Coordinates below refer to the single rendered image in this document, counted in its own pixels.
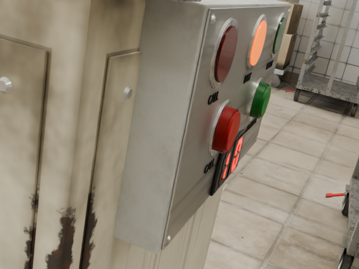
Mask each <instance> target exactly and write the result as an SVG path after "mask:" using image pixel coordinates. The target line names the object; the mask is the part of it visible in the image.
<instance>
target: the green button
mask: <svg viewBox="0 0 359 269"><path fill-rule="evenodd" d="M270 94H271V87H270V86H269V84H266V83H260V85H259V87H258V89H257V91H256V94H255V97H254V101H253V105H252V111H251V117H254V118H258V119H259V118H260V117H263V115H264V114H265V111H266V109H267V106H268V102H269V99H270Z"/></svg>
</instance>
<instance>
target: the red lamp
mask: <svg viewBox="0 0 359 269"><path fill-rule="evenodd" d="M236 46H237V29H236V27H235V26H231V27H230V28H229V29H228V31H227V32H226V34H225V36H224V39H223V41H222V44H221V47H220V50H219V53H218V57H217V63H216V80H217V82H219V83H221V82H222V81H224V79H225V78H226V76H227V74H228V72H229V70H230V68H231V65H232V62H233V59H234V56H235V51H236Z"/></svg>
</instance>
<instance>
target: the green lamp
mask: <svg viewBox="0 0 359 269"><path fill-rule="evenodd" d="M285 24H286V19H285V18H283V19H282V20H281V22H280V25H279V27H278V30H277V34H276V38H275V43H274V54H276V53H277V52H278V50H279V47H280V44H281V42H282V39H283V35H284V30H285Z"/></svg>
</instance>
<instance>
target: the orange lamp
mask: <svg viewBox="0 0 359 269"><path fill-rule="evenodd" d="M266 31H267V23H266V21H263V22H262V23H261V24H260V26H259V28H258V31H257V33H256V37H255V40H254V44H253V48H252V55H251V63H252V65H253V66H254V65H255V64H256V63H257V61H258V59H259V57H260V54H261V52H262V49H263V45H264V40H265V37H266Z"/></svg>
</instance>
